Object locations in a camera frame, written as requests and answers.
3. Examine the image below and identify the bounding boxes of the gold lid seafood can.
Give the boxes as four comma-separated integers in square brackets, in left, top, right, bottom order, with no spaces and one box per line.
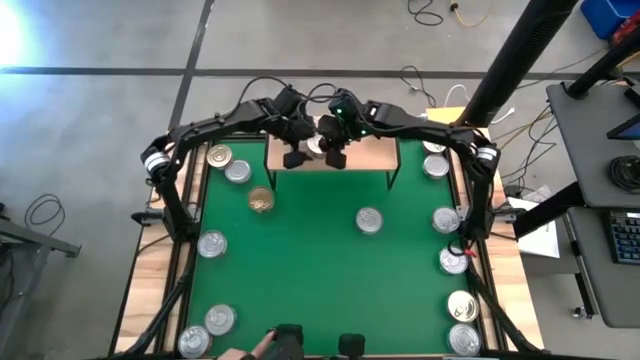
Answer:
[206,143,234,170]

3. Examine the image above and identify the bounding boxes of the blue albacore tuna can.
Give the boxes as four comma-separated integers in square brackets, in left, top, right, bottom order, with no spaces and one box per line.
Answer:
[355,206,385,235]

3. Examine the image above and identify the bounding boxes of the pink label seafood can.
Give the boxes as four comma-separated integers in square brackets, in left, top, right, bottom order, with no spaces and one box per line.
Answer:
[431,205,461,235]

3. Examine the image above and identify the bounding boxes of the silver lid seafood can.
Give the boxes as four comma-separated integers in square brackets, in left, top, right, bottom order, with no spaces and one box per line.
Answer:
[224,158,253,185]
[438,245,470,276]
[177,324,212,360]
[447,323,482,357]

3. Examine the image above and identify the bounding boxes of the green label seafood can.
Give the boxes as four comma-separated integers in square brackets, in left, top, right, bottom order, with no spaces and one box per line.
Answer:
[247,185,276,214]

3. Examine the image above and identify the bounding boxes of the white label seafood can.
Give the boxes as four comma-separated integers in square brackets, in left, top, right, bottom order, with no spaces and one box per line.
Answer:
[196,229,228,260]

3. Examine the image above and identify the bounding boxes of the yellow box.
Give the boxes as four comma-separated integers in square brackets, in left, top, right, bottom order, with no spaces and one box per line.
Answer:
[425,106,469,126]

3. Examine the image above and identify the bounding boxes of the green table mat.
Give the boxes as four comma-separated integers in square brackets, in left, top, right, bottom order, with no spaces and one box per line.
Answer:
[185,138,474,357]

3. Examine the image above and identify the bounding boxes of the black clamp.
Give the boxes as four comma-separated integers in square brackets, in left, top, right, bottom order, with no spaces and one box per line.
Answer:
[130,209,166,227]

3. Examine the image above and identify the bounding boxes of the black perforated tower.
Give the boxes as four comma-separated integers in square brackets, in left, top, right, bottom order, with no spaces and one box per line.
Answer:
[457,0,581,129]

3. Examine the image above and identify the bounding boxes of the black handheld device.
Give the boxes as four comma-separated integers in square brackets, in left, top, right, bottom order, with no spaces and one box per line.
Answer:
[264,323,306,360]

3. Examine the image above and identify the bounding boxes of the black rounded device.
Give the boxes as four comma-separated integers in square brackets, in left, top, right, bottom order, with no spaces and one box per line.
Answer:
[338,333,367,359]

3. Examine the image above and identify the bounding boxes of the silver can bottom right upper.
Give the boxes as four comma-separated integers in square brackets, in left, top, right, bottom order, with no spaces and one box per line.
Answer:
[446,289,480,324]

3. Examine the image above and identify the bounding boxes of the person's hand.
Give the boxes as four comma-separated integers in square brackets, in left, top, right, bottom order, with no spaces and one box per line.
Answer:
[217,329,277,360]

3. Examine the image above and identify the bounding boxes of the black diagonal bar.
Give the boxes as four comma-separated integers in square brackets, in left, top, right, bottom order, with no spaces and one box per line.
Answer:
[512,180,585,240]

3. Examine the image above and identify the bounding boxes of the white paper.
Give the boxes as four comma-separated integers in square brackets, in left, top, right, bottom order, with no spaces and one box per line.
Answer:
[507,197,561,260]

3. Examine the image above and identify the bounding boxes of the grey desk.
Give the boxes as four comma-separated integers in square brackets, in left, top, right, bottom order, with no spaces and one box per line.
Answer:
[545,82,640,210]
[567,205,640,330]

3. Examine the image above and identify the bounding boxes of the grey furniture leg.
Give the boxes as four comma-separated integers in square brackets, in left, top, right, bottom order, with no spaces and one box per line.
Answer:
[0,217,83,346]

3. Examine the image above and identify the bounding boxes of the black pole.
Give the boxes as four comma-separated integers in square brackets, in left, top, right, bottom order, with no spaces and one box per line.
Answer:
[567,32,640,100]

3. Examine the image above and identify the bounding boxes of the blue bin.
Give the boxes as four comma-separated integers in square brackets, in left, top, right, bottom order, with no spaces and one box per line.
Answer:
[579,0,640,41]

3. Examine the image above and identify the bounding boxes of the dark tablet screen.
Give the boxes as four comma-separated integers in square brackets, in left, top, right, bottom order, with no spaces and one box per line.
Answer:
[606,113,640,141]

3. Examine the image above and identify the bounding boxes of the black keyboard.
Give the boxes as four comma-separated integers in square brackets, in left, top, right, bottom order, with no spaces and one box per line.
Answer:
[607,209,640,265]

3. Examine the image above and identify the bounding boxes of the red box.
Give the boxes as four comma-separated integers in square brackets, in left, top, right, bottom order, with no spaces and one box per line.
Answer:
[612,12,640,46]

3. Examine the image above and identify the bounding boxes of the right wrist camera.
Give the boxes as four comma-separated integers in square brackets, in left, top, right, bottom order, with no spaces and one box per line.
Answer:
[325,149,348,170]

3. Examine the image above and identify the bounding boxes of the wooden shelf black frame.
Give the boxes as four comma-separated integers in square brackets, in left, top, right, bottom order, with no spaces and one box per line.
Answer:
[263,133,402,191]

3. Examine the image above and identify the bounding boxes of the black table frame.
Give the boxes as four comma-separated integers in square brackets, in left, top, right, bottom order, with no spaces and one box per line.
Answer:
[107,130,549,360]

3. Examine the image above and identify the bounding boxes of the white floor cable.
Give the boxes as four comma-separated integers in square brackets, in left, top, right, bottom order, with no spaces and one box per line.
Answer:
[443,83,471,109]

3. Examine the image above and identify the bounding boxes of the yellow floor cable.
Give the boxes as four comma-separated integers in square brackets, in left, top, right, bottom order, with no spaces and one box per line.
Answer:
[449,0,490,29]

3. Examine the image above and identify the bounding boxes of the grey bracket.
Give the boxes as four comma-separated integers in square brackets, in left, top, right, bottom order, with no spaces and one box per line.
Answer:
[487,204,519,224]

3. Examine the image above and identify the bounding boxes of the black diagonal frame strut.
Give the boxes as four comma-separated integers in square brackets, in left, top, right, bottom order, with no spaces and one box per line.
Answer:
[127,259,194,356]
[467,269,544,354]

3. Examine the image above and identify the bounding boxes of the black floor cable loop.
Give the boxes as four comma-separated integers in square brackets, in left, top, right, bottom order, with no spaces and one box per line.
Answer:
[23,193,66,231]

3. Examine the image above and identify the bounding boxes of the coiled black cable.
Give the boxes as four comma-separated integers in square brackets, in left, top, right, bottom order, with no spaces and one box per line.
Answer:
[607,154,640,195]

